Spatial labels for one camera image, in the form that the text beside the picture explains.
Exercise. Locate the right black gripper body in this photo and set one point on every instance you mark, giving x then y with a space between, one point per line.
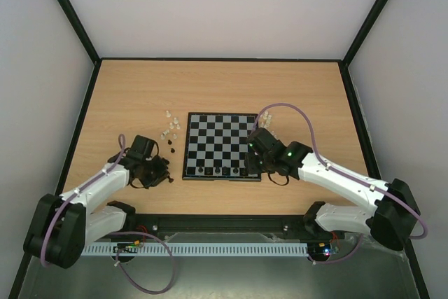
252 160

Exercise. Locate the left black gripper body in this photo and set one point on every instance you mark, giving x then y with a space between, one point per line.
154 174

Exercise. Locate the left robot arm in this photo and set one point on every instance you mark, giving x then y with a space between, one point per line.
93 196

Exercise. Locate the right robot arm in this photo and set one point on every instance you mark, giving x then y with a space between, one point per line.
385 211

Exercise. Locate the black and silver chessboard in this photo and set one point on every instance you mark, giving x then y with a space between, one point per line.
218 140

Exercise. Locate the black aluminium frame rail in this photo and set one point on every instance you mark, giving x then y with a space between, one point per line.
224 223

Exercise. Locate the white slotted cable duct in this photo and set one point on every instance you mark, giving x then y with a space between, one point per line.
199 249

